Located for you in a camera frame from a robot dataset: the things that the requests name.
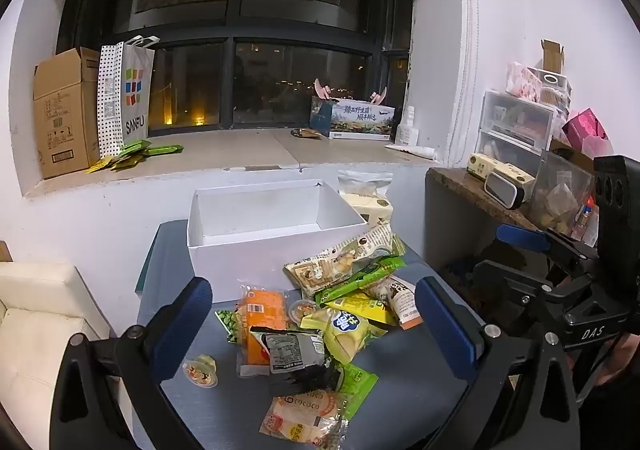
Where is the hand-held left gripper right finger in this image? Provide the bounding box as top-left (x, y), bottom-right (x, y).
top-left (415, 276), bottom-right (583, 450)

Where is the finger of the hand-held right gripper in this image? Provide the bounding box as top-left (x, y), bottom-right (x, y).
top-left (496, 223), bottom-right (601, 263)
top-left (472, 259), bottom-right (593, 318)

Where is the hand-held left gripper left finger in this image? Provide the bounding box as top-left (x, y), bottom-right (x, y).
top-left (50, 276), bottom-right (213, 450)

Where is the green pea packet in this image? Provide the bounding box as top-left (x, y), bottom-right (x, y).
top-left (215, 309), bottom-right (246, 343)

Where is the white box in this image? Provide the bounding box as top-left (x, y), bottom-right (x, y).
top-left (186, 179), bottom-right (370, 303)

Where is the yellow green snack packet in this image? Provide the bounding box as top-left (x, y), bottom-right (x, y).
top-left (322, 293), bottom-right (396, 328)

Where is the yellow chips bag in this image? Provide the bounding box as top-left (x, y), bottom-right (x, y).
top-left (300, 306), bottom-right (388, 363)

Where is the person's right hand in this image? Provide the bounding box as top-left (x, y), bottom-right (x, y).
top-left (607, 333), bottom-right (640, 383)

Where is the small clear bottle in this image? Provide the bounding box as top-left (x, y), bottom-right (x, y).
top-left (572, 203), bottom-right (598, 243)

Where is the white oval device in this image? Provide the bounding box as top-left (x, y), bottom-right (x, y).
top-left (484, 171), bottom-right (526, 210)

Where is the brown white snack packet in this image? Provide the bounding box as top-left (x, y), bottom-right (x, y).
top-left (365, 275), bottom-right (423, 330)

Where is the small jelly cup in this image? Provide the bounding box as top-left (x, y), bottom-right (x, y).
top-left (289, 299), bottom-right (317, 322)
top-left (182, 354), bottom-right (220, 388)

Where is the clear plastic container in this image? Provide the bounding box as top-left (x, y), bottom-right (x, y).
top-left (529, 149), bottom-right (598, 236)

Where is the dark cabinet with wooden top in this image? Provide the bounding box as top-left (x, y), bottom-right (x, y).
top-left (425, 166), bottom-right (601, 291)

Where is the cream yellow box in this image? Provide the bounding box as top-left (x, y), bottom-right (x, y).
top-left (467, 153), bottom-right (536, 191)

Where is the green long snack packet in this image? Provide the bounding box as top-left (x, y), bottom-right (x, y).
top-left (314, 255), bottom-right (407, 306)

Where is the light green snack packet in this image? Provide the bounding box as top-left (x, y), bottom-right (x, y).
top-left (330, 362), bottom-right (380, 421)

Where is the black grey snack packet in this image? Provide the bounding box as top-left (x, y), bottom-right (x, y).
top-left (249, 326), bottom-right (346, 398)

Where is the clear plastic drawer organizer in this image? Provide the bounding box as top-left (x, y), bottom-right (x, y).
top-left (475, 90), bottom-right (558, 176)

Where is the pink box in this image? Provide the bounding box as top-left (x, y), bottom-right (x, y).
top-left (562, 108), bottom-right (613, 156)

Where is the beige patterned snack packet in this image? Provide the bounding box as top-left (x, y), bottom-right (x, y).
top-left (284, 223), bottom-right (396, 301)

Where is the white tube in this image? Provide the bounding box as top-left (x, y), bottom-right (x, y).
top-left (384, 143), bottom-right (441, 162)

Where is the cream snack bag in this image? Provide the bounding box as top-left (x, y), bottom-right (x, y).
top-left (337, 170), bottom-right (395, 226)

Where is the clear box of wooden sticks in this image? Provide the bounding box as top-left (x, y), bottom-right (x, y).
top-left (530, 68), bottom-right (572, 106)

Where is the orange white snack packet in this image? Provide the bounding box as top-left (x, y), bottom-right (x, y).
top-left (259, 390), bottom-right (351, 448)

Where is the white sofa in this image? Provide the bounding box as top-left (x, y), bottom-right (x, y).
top-left (0, 261), bottom-right (133, 450)

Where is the white plastic bottle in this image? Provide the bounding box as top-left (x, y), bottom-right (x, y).
top-left (396, 106), bottom-right (421, 147)

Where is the floral printed box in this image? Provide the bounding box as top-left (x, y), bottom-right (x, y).
top-left (506, 61), bottom-right (543, 98)

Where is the pile of green sachets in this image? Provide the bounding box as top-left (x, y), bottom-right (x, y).
top-left (85, 139), bottom-right (185, 174)

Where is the small open cardboard box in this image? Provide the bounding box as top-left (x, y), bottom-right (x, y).
top-left (541, 39), bottom-right (566, 74)

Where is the landscape printed box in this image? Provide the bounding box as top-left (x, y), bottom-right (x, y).
top-left (309, 95), bottom-right (396, 141)

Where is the white paper shopping bag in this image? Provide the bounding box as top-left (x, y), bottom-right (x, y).
top-left (97, 34), bottom-right (161, 158)

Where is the brown cardboard box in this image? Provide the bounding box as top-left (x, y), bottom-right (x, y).
top-left (32, 46), bottom-right (103, 180)

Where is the dark glass window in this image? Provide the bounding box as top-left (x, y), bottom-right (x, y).
top-left (55, 0), bottom-right (416, 136)

